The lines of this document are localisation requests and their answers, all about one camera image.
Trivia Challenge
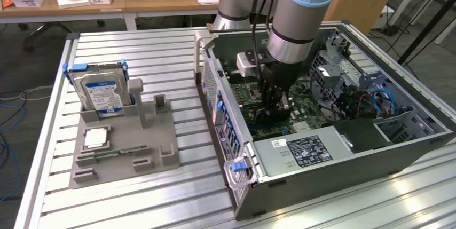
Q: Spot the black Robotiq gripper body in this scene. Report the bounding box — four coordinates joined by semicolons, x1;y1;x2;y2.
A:
261;62;304;93

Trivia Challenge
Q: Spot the CPU socket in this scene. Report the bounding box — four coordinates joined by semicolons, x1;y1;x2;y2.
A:
248;82;263;101

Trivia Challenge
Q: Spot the green motherboard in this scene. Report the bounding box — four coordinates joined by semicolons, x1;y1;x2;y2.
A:
224;67;335;140

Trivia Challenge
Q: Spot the grey metal drive cage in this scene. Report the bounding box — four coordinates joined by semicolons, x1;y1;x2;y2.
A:
308;50;357;107

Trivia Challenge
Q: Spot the grey power supply unit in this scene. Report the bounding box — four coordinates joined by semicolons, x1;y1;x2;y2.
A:
248;126;357;184

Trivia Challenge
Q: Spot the grey disk bay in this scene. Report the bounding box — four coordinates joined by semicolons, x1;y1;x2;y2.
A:
373;107;433;144

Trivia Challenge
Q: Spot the open dark grey PC case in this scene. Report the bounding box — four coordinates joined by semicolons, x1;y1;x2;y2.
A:
193;20;456;220

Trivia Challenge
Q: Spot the black power brick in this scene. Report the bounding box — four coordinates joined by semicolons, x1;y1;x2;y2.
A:
381;25;403;37

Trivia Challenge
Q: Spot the grey plastic parts rack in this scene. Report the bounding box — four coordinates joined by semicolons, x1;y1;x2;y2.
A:
69;78;181;190

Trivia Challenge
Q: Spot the black slanted pole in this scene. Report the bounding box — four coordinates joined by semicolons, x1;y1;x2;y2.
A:
397;0;456;67

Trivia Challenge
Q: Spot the hard disk with blue caddy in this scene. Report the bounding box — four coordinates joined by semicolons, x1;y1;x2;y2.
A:
61;58;133;119

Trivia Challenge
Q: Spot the loose green RAM stick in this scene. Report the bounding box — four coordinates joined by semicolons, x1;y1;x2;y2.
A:
92;148;136;161

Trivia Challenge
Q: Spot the silver CPU chip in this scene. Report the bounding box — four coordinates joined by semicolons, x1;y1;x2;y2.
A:
84;129;109;148

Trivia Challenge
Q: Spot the black office chair base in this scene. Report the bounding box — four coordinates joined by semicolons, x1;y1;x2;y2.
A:
17;19;107;52

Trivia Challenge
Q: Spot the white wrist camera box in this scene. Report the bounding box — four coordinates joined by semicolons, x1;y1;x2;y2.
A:
236;51;267;78

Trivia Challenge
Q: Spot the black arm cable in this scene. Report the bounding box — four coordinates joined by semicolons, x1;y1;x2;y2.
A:
251;0;277;66

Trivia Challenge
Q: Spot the red wire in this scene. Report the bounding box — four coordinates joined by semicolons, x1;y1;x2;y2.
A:
357;92;371;119

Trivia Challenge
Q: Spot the blue wire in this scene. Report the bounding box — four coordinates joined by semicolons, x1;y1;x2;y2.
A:
369;87;399;119

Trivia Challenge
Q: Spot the white table frame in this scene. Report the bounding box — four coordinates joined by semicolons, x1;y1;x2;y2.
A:
387;0;456;45

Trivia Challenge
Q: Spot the white floor cable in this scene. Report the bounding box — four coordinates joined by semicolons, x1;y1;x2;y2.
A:
0;84;55;101

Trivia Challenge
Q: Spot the blue floor cable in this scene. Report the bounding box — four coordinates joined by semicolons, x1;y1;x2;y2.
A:
0;100;29;203

